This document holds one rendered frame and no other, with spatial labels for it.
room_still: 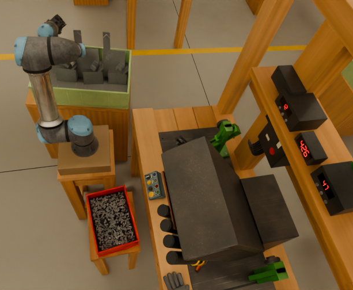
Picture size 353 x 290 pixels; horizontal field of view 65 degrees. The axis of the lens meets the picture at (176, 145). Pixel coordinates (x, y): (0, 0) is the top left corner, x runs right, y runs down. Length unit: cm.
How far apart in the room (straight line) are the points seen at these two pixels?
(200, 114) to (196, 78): 151
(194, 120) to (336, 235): 115
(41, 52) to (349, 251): 133
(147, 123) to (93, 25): 236
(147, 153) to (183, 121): 36
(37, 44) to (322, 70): 110
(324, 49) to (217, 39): 295
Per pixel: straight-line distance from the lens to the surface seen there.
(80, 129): 147
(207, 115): 195
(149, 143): 172
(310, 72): 123
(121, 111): 202
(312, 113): 119
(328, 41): 117
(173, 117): 188
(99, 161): 162
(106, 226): 155
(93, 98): 194
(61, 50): 129
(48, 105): 143
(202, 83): 339
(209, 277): 154
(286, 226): 136
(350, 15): 112
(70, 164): 164
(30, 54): 131
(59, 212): 255
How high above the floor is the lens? 238
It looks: 58 degrees down
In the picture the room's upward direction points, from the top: 17 degrees clockwise
